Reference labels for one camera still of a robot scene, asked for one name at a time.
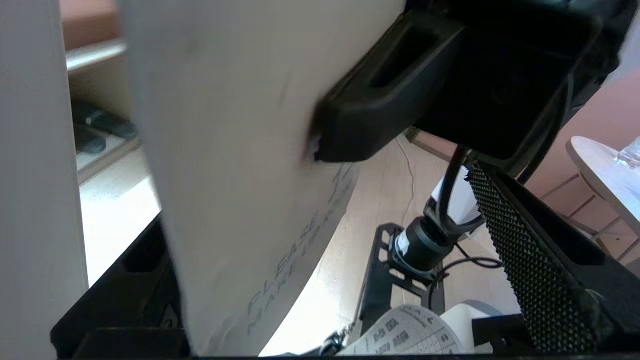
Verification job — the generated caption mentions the black camera cable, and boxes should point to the black camera cable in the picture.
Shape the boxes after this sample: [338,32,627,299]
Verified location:
[437,145,473,236]

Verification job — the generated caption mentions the blue do-not-disturb door sign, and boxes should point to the blue do-not-disturb door sign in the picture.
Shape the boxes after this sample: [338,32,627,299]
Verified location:
[120,0,407,357]

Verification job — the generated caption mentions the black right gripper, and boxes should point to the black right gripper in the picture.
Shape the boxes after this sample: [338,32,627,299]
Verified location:
[400,0,640,176]

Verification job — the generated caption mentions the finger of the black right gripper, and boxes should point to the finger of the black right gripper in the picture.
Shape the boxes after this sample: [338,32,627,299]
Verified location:
[310,10,466,163]

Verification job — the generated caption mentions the beige round side table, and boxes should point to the beige round side table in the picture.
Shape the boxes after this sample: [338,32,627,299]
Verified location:
[540,135,640,263]

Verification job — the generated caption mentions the beige wardrobe shelf unit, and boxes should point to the beige wardrobe shelf unit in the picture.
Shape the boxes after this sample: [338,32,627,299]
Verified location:
[65,40,146,183]

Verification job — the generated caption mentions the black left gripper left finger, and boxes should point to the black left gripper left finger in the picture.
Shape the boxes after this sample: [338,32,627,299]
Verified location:
[50,215,191,358]

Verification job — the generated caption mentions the white labelled robot torso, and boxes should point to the white labelled robot torso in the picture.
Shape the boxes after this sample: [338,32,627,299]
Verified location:
[340,300,501,357]

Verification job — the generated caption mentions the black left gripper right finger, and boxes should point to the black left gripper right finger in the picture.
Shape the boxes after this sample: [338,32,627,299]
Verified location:
[465,160,640,353]

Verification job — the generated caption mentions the dark slipper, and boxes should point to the dark slipper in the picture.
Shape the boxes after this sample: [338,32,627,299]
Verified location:
[72,100,138,141]
[74,122,107,154]

